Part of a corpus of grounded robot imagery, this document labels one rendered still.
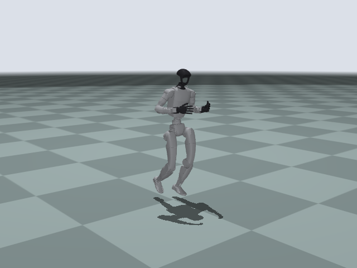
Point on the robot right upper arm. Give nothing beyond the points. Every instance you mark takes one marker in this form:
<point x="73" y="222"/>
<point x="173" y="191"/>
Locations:
<point x="168" y="93"/>

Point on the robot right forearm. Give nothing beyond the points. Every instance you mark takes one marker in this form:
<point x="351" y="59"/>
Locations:
<point x="165" y="110"/>

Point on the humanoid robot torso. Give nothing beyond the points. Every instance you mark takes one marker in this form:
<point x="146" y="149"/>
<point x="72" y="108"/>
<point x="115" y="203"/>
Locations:
<point x="179" y="98"/>

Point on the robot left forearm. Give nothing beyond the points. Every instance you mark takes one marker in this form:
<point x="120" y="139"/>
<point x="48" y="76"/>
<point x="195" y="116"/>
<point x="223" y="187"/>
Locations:
<point x="197" y="109"/>

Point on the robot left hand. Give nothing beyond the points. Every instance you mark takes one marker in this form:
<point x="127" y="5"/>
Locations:
<point x="205" y="108"/>

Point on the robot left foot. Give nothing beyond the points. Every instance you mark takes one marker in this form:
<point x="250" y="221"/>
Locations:
<point x="178" y="190"/>

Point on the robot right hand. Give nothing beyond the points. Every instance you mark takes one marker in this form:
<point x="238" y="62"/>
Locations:
<point x="183" y="109"/>

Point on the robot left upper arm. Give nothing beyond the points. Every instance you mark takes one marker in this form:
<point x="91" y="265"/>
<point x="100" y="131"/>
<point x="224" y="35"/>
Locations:
<point x="192" y="100"/>

